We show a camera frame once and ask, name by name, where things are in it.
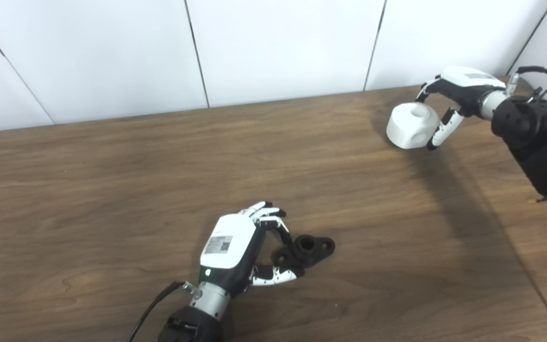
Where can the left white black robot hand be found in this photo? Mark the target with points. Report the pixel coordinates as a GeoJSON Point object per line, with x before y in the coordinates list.
{"type": "Point", "coordinates": [228, 242]}

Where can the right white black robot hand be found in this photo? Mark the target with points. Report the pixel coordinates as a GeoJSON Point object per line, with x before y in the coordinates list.
{"type": "Point", "coordinates": [468, 80]}

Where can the round white plastic piece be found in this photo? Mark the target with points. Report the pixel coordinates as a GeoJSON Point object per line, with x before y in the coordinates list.
{"type": "Point", "coordinates": [406, 128]}

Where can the black plastic holder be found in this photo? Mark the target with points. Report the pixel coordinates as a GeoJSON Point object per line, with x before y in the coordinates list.
{"type": "Point", "coordinates": [309, 249]}

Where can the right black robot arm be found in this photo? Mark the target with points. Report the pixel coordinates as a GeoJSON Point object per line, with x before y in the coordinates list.
{"type": "Point", "coordinates": [544, 147]}

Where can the small yellow-tipped plug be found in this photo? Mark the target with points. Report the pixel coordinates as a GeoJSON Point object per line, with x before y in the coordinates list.
{"type": "Point", "coordinates": [534, 201]}

